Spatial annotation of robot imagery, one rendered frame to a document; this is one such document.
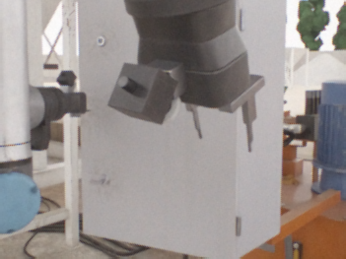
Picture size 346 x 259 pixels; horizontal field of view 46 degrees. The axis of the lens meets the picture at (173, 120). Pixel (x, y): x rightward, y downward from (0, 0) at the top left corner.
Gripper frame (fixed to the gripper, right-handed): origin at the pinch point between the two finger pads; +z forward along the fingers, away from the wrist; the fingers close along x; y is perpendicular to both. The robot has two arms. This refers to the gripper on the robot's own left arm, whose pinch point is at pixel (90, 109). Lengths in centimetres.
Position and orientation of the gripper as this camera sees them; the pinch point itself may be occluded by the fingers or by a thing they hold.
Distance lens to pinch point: 101.4
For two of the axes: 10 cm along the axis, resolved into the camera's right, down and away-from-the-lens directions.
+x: -9.1, -0.5, 4.1
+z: 4.2, -1.1, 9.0
